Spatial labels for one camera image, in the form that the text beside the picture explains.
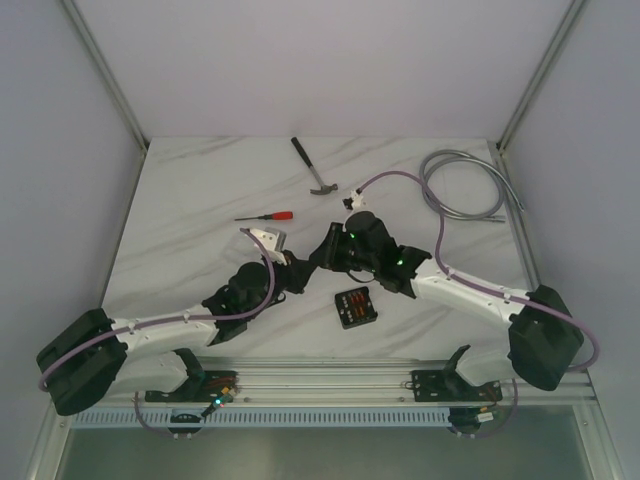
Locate claw hammer black handle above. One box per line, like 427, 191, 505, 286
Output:
290, 137, 338, 196

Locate clear plastic fuse box lid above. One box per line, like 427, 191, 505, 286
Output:
220, 232, 261, 264

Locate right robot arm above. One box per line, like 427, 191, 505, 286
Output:
309, 211, 584, 399

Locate slotted grey cable duct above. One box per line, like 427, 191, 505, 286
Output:
71, 406, 452, 430

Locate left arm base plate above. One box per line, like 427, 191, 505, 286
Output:
144, 370, 238, 403

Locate coiled grey metal hose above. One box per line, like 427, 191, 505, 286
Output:
418, 148, 526, 223

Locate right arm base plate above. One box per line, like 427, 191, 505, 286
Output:
409, 370, 503, 403

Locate black fuse box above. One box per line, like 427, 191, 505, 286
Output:
334, 287, 378, 330

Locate aluminium front rail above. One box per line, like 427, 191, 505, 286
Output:
49, 357, 597, 405

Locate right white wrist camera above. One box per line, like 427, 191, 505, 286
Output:
342, 188, 367, 213

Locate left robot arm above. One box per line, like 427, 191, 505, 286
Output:
36, 251, 316, 416

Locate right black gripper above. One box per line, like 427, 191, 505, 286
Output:
309, 223, 378, 274

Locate red handled screwdriver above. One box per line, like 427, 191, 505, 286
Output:
236, 211, 294, 221

